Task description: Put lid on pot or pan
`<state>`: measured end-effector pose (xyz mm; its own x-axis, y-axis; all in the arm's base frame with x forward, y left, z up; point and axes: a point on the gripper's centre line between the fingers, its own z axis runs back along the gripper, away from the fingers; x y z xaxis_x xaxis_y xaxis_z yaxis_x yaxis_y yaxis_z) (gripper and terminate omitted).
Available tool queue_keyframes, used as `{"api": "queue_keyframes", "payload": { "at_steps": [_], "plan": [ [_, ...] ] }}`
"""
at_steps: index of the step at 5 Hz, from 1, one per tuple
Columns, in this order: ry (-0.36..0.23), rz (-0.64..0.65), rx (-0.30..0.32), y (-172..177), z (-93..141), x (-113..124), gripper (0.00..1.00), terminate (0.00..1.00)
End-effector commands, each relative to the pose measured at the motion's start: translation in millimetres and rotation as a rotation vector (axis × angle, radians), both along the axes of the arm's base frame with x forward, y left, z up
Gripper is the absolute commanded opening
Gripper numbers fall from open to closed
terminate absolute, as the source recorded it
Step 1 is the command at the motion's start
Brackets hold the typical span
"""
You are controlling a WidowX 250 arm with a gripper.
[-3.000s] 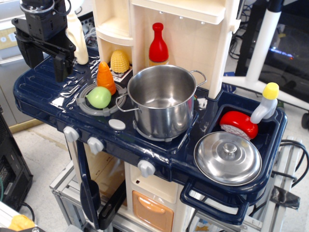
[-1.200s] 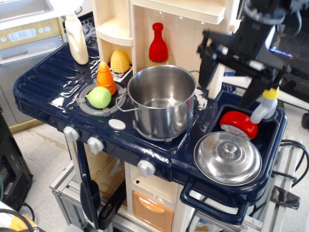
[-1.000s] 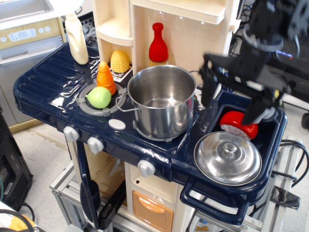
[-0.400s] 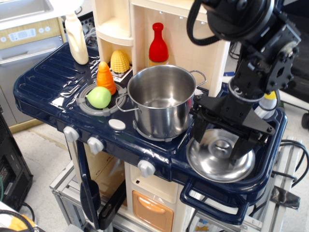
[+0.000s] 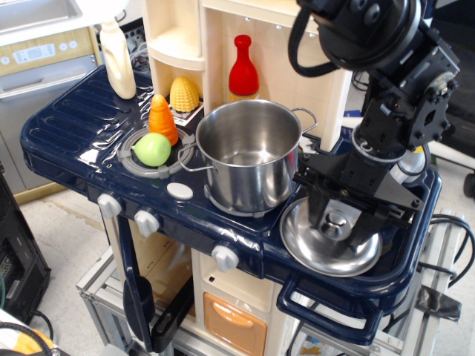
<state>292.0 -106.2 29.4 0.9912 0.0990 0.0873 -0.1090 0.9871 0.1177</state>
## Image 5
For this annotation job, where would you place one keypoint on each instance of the round steel pot lid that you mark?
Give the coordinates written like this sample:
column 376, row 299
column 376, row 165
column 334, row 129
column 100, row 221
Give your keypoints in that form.
column 326, row 249

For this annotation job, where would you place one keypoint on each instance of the red toy ketchup bottle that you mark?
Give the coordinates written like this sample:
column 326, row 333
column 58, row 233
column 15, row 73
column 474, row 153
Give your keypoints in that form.
column 243, row 77

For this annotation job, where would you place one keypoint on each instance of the green toy pear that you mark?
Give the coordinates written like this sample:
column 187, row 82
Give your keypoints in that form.
column 153, row 149

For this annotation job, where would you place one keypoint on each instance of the steel appliance with panel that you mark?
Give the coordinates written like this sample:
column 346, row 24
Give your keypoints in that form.
column 33, row 73

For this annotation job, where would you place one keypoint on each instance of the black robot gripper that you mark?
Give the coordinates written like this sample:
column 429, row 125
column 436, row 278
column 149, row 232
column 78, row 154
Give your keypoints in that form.
column 361, row 179

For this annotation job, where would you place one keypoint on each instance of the navy toy oven door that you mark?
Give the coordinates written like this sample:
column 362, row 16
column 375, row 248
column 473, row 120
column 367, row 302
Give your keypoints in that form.
column 138, row 300

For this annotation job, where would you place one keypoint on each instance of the cream toy milk bottle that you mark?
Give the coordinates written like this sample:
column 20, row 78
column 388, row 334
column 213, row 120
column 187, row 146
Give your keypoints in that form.
column 117, row 60

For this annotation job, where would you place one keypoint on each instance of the grey toy faucet yellow knob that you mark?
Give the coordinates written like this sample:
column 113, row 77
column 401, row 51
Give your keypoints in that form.
column 412, row 165

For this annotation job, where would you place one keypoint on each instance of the yellow toy corn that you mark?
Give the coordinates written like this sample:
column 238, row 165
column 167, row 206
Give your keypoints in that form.
column 184, row 96

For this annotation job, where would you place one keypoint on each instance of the grey oval button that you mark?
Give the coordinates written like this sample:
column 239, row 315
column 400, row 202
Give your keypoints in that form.
column 179, row 191

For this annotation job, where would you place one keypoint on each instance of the orange toy drawer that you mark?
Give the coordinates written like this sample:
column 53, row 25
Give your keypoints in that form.
column 237, row 328

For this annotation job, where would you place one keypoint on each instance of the orange toy carrot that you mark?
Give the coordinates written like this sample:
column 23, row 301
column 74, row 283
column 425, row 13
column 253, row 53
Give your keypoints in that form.
column 161, row 120

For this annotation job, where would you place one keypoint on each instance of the grey stove knob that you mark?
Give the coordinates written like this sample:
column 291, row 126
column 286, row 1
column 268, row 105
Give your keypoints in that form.
column 109, row 206
column 146, row 222
column 225, row 258

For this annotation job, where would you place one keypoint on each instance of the cream toy kitchen shelf tower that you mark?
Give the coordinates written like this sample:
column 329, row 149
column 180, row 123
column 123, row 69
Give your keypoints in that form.
column 195, row 39

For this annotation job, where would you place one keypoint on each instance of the navy toy kitchen counter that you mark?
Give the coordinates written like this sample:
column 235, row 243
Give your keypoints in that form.
column 78, row 140

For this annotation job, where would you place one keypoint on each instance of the grey stove knob middle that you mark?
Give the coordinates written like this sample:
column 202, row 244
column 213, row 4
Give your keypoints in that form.
column 146, row 222

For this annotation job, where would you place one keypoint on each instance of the black computer case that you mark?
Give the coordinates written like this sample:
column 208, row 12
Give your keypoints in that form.
column 23, row 268

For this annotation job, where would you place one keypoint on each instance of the grey stove knob left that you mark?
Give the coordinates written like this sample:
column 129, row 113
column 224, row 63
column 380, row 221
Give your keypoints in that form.
column 109, row 206

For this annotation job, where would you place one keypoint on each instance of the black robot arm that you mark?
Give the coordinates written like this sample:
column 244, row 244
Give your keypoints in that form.
column 412, row 76

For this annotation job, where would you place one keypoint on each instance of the stainless steel pot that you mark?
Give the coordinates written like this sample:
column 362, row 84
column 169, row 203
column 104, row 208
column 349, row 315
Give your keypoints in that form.
column 249, row 150

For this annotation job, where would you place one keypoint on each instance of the yellow object bottom left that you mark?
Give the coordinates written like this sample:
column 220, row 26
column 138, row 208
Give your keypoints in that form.
column 27, row 345

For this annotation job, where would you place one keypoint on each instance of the grey stove knob right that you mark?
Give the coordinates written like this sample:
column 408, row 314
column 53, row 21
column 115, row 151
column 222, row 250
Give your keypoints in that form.
column 225, row 258

